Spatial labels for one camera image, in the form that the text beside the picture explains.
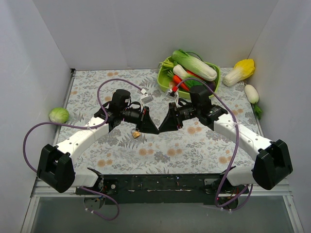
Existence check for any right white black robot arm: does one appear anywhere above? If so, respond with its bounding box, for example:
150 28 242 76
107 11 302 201
159 85 293 193

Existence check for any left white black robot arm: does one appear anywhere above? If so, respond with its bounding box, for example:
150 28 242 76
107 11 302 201
37 89 158 194

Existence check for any toy green leafy vegetable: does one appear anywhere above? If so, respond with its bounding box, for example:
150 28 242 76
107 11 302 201
184 75 208 89

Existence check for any toy orange carrot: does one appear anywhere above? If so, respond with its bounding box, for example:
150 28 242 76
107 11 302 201
172 75 189 92

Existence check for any green plastic tray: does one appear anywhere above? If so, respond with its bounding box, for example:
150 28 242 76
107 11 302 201
157 56 221 99

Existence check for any floral table mat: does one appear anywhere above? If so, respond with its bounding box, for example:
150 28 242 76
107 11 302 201
58 69 254 174

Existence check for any toy red pepper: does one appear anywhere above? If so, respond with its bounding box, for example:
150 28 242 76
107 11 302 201
186 70 201 79

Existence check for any toy purple eggplant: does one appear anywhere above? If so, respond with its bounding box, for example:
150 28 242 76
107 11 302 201
207 81 217 95

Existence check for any large toy napa cabbage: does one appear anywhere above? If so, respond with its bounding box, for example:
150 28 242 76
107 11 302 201
172 50 217 81

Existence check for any toy round green cabbage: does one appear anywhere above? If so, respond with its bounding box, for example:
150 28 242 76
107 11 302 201
49 107 69 123

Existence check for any toy white radish on table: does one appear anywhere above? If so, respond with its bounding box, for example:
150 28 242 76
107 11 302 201
244 84 262 119

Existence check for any toy yellow-leaf cabbage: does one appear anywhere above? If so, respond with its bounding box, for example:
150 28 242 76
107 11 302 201
223 59 256 87

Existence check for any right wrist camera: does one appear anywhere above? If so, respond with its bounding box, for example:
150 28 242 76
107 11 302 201
165 86 179 107

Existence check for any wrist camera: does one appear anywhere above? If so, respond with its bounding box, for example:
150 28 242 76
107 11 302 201
140 88 154 108
165 86 179 107

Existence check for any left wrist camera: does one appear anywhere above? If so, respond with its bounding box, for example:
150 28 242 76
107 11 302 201
140 88 154 108

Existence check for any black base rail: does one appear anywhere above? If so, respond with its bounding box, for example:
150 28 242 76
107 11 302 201
75 173 243 205

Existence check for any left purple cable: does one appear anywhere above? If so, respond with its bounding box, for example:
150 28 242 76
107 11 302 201
23 79 146 221

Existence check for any purple cable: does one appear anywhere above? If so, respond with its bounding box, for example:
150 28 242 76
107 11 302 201
23 79 146 221
176 77 253 212

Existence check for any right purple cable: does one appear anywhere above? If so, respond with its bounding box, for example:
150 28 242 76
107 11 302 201
176 77 253 212

